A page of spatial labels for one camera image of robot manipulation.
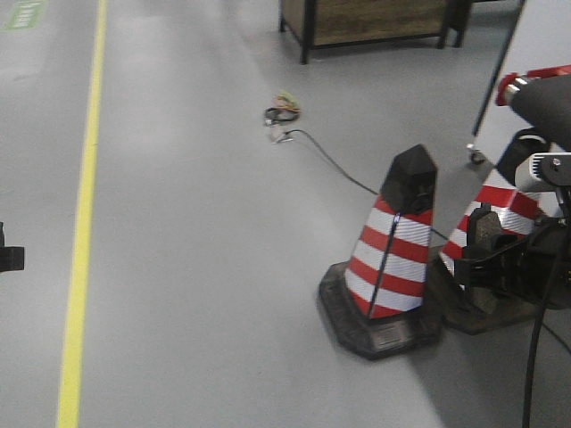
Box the black floor cable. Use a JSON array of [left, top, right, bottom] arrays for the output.
[[269, 128, 450, 242]]

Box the grey brake pad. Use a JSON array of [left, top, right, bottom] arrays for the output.
[[462, 202, 501, 315]]

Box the far red white traffic cone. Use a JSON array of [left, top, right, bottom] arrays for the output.
[[428, 128, 550, 334]]

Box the near red white traffic cone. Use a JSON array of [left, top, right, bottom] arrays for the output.
[[319, 144, 442, 360]]

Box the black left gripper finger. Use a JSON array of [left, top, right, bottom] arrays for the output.
[[0, 223, 25, 273]]

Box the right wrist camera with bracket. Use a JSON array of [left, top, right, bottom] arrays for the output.
[[515, 152, 570, 218]]

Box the bundle of coloured wires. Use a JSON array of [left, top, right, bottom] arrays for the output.
[[262, 88, 302, 128]]

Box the red and black tool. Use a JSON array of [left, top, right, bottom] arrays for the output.
[[495, 64, 570, 152]]

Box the red white traffic cone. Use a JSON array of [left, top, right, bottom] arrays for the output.
[[319, 144, 442, 360], [428, 128, 550, 334]]

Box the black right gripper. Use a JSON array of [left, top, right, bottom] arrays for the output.
[[454, 219, 570, 309]]

